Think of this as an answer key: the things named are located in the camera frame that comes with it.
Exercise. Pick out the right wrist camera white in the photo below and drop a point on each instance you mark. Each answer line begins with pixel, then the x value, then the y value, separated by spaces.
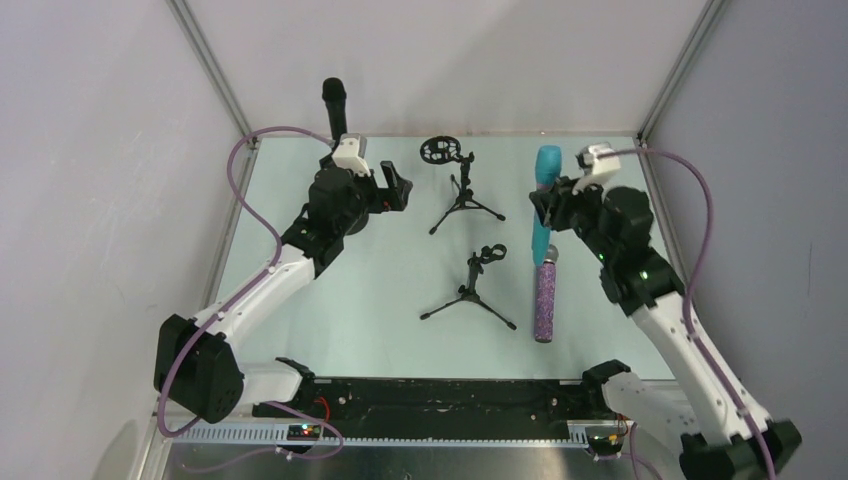
pixel 599 164

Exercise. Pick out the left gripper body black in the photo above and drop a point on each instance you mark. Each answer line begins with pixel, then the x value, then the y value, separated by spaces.
pixel 379 192

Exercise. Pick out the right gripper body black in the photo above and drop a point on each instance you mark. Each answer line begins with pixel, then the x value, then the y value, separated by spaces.
pixel 556 208

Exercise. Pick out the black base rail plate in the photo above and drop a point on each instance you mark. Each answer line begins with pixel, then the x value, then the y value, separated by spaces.
pixel 449 409

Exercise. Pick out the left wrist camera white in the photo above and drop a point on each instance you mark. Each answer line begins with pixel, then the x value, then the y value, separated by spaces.
pixel 361 167

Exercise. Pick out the left aluminium frame post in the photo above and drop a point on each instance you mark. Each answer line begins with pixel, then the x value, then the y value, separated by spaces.
pixel 198 42

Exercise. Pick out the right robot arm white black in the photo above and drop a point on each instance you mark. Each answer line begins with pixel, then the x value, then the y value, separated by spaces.
pixel 722 432

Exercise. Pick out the aluminium frame post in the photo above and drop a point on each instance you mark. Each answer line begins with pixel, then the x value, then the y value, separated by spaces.
pixel 696 40
pixel 198 42

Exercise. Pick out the round base clip mic stand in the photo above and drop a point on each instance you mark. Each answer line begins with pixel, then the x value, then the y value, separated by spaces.
pixel 331 159

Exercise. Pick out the purple glitter microphone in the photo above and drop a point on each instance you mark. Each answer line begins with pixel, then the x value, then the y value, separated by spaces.
pixel 544 298

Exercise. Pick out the tripod stand with shock mount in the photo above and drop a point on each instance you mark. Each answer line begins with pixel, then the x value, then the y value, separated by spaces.
pixel 441 150

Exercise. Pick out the right aluminium frame post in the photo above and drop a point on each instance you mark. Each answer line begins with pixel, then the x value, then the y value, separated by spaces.
pixel 696 40

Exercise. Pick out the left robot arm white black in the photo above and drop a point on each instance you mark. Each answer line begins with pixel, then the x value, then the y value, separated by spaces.
pixel 199 364

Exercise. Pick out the tripod stand with double clamp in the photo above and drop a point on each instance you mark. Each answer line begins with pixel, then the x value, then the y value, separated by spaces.
pixel 467 292

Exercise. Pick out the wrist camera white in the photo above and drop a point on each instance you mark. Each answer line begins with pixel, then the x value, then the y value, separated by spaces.
pixel 599 164
pixel 361 167

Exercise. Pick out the black microphone orange end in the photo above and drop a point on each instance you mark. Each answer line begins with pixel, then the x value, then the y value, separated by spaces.
pixel 334 96

